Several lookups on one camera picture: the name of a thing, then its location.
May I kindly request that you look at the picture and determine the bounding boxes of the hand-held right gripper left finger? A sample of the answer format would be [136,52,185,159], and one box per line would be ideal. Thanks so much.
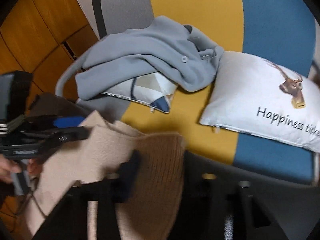
[34,150,141,240]

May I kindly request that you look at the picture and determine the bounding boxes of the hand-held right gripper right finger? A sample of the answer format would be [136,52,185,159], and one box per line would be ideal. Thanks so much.
[181,170,288,240]

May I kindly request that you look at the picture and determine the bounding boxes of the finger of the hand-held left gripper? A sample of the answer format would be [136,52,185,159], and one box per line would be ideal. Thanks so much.
[37,115,86,128]
[25,127,90,144]

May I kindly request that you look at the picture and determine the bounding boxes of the beige knit sweater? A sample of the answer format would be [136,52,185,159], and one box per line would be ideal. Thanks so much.
[25,110,187,240]

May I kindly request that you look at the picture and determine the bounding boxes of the person's left hand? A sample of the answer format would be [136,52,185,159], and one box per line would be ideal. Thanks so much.
[0,158,44,183]

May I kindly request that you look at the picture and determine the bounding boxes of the dark brown cloth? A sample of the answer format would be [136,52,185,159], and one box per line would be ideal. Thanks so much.
[27,92,87,120]

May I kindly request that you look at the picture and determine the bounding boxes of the geometric print pillow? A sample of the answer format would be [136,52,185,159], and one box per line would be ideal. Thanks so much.
[100,71,178,113]

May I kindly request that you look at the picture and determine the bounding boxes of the light blue garment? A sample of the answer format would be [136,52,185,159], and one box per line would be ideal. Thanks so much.
[75,15,225,100]

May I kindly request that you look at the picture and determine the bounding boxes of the wooden wardrobe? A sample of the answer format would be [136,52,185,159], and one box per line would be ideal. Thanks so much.
[0,0,100,103]

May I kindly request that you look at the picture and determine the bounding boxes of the white deer print pillow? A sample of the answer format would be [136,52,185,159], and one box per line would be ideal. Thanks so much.
[199,51,320,153]

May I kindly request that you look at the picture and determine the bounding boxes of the black upright panel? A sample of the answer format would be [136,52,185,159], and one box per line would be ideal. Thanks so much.
[89,0,112,39]

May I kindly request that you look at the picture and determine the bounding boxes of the grey yellow blue sofa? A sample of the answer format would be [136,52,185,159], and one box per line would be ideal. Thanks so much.
[55,0,320,188]

